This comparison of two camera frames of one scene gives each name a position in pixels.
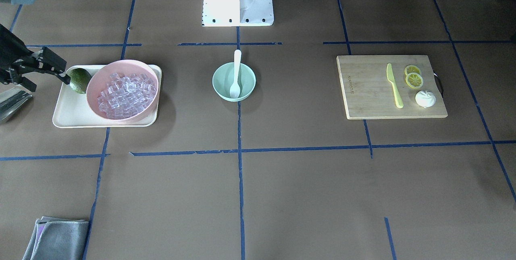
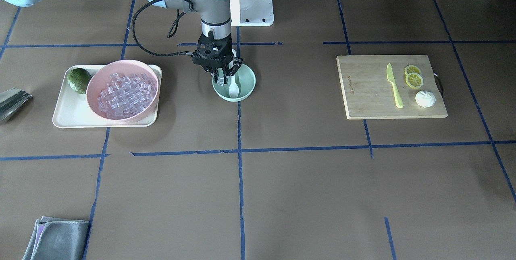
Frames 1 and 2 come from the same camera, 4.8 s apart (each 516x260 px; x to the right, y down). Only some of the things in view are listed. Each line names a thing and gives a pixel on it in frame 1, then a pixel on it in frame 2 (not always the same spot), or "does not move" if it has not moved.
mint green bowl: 223,78 does not move
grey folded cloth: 58,238 does not move
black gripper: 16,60 -> 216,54
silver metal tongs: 11,100 does not move
